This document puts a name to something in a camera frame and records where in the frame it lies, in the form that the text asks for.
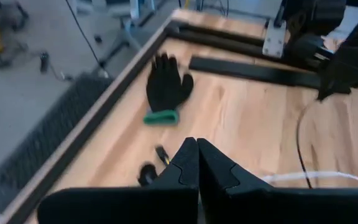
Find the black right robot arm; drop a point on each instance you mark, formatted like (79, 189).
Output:
(309, 37)

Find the black power strip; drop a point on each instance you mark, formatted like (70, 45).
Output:
(44, 60)

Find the flat black raceway cover strip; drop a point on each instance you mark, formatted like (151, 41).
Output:
(253, 72)

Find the black aluminium table frame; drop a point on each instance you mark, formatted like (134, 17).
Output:
(216, 39)

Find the grey office chair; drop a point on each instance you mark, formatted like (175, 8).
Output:
(126, 31)

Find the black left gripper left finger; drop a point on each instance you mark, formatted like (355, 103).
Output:
(120, 208)

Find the black glove green cuff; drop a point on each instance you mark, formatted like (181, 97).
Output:
(166, 87)

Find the white paper sheet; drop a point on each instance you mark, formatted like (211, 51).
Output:
(350, 25)

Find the black zip tie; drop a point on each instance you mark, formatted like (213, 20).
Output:
(298, 146)

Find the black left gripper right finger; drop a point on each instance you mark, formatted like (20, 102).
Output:
(275, 208)

